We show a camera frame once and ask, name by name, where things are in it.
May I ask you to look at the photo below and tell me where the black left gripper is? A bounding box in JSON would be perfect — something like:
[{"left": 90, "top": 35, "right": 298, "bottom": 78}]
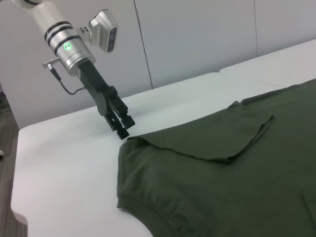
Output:
[{"left": 78, "top": 60, "right": 136, "bottom": 141}]

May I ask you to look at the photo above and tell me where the dark green t-shirt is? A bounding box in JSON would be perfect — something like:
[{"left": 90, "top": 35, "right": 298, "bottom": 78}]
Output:
[{"left": 116, "top": 78, "right": 316, "bottom": 237}]

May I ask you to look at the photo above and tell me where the left arm cable with plug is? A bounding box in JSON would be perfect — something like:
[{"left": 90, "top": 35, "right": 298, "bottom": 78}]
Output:
[{"left": 42, "top": 57, "right": 87, "bottom": 96}]

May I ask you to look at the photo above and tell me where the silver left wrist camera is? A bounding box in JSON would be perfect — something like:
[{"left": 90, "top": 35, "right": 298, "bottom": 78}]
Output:
[{"left": 81, "top": 9, "right": 119, "bottom": 53}]

